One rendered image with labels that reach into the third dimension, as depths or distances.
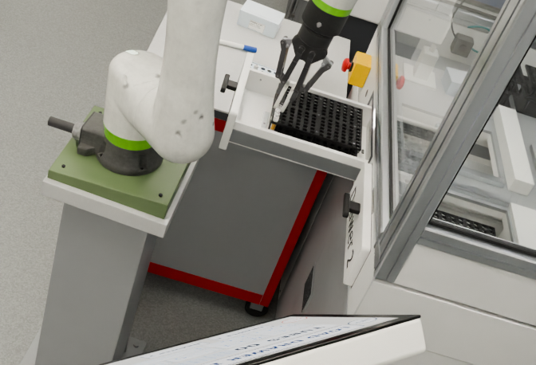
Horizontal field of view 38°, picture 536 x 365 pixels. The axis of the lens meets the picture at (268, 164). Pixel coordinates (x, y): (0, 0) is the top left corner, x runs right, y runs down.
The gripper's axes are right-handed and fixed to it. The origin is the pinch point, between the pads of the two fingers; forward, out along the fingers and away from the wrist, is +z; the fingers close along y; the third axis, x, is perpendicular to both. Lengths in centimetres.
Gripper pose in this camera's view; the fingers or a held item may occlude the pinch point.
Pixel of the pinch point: (285, 96)
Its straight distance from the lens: 185.1
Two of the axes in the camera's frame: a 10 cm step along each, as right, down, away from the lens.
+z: -3.6, 7.0, 6.1
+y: -8.8, -4.8, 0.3
